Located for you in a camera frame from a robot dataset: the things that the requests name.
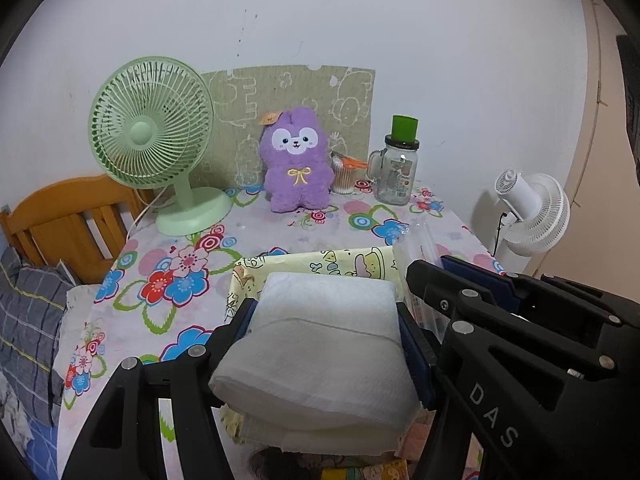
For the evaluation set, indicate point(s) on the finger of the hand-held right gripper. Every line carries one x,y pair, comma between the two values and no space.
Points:
450,295
480,275

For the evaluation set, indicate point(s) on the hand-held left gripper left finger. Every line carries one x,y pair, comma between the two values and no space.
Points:
244,321

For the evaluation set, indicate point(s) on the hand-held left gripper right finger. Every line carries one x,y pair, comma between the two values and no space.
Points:
416,360

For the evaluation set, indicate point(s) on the clear plastic container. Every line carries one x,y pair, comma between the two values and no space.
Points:
417,247

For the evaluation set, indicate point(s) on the white towel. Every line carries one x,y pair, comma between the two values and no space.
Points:
320,340

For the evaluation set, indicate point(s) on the yellow cartoon storage box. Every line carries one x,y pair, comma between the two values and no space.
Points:
310,260

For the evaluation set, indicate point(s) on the white fan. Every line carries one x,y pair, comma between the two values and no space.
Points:
535,210

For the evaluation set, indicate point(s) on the glass jar with green lid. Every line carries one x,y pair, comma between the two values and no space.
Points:
395,170

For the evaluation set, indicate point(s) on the purple plush toy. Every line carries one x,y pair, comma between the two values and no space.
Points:
295,170

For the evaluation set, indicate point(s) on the cotton swab box orange lid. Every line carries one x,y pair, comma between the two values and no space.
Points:
345,175

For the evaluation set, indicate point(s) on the wooden bed headboard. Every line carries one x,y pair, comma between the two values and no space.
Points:
55,220

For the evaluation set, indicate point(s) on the grey plaid pillow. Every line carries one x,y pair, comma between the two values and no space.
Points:
25,320

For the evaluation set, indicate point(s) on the green desk fan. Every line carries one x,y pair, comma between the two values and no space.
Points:
150,120

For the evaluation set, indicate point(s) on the blue bed sheet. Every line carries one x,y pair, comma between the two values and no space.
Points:
32,437

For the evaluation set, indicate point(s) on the beige cartoon wall panel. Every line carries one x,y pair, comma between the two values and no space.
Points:
320,95

